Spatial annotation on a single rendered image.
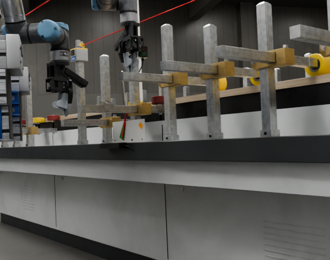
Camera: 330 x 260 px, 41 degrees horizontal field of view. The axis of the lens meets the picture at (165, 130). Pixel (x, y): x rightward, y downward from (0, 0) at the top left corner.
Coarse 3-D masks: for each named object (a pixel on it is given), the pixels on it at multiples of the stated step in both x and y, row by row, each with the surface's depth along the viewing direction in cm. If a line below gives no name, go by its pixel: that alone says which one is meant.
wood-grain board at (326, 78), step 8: (288, 80) 160; (296, 80) 157; (304, 80) 155; (312, 80) 152; (320, 80) 150; (328, 80) 148; (240, 88) 178; (248, 88) 175; (256, 88) 171; (280, 88) 163; (184, 96) 205; (192, 96) 200; (200, 96) 196; (224, 96) 185; (152, 104) 224
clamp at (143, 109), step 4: (132, 104) 199; (136, 104) 197; (140, 104) 194; (144, 104) 194; (148, 104) 195; (140, 108) 194; (144, 108) 194; (148, 108) 195; (140, 112) 194; (144, 112) 194; (148, 112) 195
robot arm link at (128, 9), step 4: (120, 0) 186; (124, 0) 186; (128, 0) 187; (132, 0) 187; (136, 0) 189; (120, 4) 187; (124, 4) 187; (128, 4) 187; (132, 4) 187; (136, 4) 189; (120, 8) 188; (124, 8) 187; (128, 8) 187; (132, 8) 187; (136, 8) 189; (120, 12) 189; (136, 12) 189
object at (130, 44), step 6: (126, 24) 187; (132, 24) 185; (138, 24) 187; (126, 30) 189; (132, 30) 185; (126, 36) 190; (132, 36) 185; (138, 36) 187; (120, 42) 190; (126, 42) 188; (132, 42) 186; (138, 42) 187; (126, 48) 188; (132, 48) 187; (138, 48) 187
